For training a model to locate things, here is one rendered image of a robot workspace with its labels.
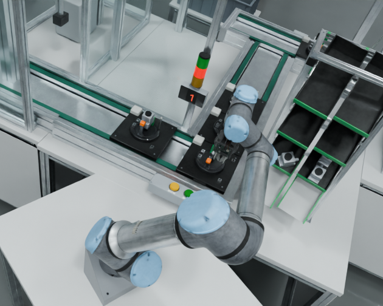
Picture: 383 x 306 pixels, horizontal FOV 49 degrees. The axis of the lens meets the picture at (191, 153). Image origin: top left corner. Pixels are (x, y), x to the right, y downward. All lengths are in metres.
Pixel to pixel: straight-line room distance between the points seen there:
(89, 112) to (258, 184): 1.13
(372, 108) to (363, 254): 1.47
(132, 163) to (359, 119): 0.95
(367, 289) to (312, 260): 1.26
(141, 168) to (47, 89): 0.67
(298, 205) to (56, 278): 1.02
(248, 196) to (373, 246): 1.74
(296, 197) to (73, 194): 0.96
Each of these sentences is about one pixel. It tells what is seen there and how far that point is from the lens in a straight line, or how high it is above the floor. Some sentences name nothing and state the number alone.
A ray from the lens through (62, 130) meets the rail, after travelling 2.00.
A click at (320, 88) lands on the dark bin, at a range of 1.57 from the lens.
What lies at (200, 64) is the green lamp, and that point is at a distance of 1.76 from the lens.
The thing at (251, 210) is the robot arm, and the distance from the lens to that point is 1.15.
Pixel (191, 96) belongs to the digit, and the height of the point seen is 1.21.
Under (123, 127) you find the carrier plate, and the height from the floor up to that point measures 0.97.
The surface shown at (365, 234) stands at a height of 0.47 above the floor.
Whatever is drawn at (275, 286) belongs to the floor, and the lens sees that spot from 2.86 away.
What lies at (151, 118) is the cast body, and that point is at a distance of 1.89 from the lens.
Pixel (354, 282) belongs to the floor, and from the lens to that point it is 3.15.
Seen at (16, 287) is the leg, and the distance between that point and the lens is 2.27.
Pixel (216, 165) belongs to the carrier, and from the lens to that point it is 1.90.
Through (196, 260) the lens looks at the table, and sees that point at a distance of 1.76.
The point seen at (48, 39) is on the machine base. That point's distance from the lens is 2.67.
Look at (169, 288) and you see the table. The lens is 1.69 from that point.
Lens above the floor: 2.38
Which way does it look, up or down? 46 degrees down
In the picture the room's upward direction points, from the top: 18 degrees clockwise
